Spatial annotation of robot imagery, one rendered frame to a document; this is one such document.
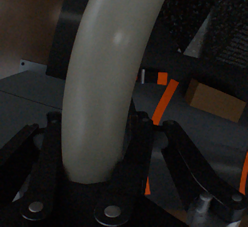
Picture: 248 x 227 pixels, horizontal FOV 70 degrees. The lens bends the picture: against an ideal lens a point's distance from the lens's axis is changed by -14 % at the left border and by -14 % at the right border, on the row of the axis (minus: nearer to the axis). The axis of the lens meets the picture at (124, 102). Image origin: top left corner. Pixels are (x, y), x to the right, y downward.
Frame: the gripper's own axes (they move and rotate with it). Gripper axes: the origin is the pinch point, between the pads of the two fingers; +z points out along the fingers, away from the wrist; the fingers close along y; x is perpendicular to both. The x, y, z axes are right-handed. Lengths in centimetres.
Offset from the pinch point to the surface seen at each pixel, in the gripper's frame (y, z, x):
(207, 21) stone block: 18.0, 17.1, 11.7
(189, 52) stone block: 16.7, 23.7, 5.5
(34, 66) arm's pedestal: -44, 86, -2
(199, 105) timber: 39, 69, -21
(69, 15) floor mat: -23, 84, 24
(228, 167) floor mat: 72, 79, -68
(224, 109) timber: 53, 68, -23
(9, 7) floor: -60, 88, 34
